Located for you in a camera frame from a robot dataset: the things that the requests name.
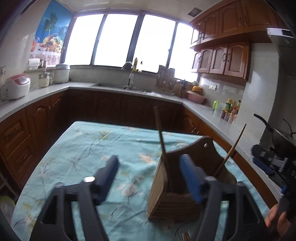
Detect wooden utensil holder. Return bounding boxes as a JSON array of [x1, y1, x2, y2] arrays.
[[147, 136, 223, 222]]

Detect red white rice cooker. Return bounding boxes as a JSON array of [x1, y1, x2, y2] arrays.
[[1, 74, 31, 100]]

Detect tropical fruit poster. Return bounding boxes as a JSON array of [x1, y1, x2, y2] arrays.
[[30, 1, 73, 67]]

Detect person right hand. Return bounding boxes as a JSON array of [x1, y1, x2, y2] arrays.
[[264, 204, 291, 238]]

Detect kitchen sink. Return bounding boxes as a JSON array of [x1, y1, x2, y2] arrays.
[[91, 82, 129, 89]]

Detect chrome kitchen faucet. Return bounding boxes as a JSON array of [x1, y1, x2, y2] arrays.
[[121, 61, 134, 90]]

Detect wooden dish rack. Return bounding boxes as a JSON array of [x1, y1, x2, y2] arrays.
[[156, 65, 177, 92]]

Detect upper wooden cabinets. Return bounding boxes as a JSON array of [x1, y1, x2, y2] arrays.
[[190, 1, 287, 80]]

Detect floral teal tablecloth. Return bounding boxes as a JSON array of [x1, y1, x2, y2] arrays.
[[10, 120, 270, 241]]

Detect green mug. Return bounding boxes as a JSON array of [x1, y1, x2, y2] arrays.
[[212, 100, 220, 110]]

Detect spice jar rack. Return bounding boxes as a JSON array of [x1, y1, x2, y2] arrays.
[[220, 99, 241, 124]]

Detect knife block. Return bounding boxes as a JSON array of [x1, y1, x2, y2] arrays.
[[177, 80, 187, 98]]

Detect crossing brown chopstick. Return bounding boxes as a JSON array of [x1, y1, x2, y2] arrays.
[[154, 106, 169, 172]]

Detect paper towel roll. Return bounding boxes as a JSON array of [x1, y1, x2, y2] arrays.
[[27, 58, 40, 70]]

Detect range hood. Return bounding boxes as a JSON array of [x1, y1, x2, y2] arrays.
[[267, 28, 295, 131]]

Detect pink plastic basin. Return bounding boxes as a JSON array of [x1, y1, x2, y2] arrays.
[[187, 90, 206, 104]]

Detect black wok with handle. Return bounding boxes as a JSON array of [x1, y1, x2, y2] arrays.
[[253, 113, 295, 157]]

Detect yellow oil bottle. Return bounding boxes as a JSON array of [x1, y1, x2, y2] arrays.
[[132, 57, 138, 72]]

